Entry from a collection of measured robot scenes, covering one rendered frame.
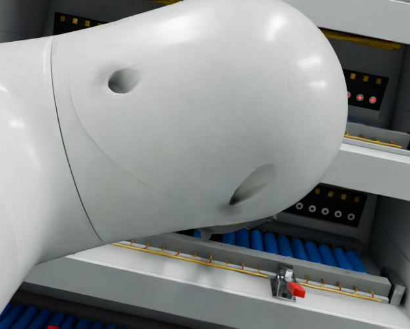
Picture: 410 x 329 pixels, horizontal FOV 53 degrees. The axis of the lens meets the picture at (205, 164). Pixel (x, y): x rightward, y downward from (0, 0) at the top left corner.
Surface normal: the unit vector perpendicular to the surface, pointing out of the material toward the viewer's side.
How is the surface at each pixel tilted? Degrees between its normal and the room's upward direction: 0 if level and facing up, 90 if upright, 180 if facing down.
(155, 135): 103
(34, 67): 61
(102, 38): 56
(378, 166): 109
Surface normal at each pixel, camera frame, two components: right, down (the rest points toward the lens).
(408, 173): -0.08, 0.26
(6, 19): 0.98, 0.20
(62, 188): 0.52, 0.29
